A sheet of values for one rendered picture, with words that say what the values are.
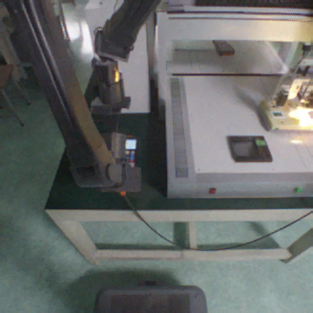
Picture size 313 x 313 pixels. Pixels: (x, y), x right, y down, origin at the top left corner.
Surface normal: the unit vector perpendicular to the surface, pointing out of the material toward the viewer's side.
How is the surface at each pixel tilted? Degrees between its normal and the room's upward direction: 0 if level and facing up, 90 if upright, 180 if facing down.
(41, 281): 0
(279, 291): 0
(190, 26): 90
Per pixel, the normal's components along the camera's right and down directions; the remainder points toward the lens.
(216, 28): 0.00, 0.76
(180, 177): -0.01, -0.65
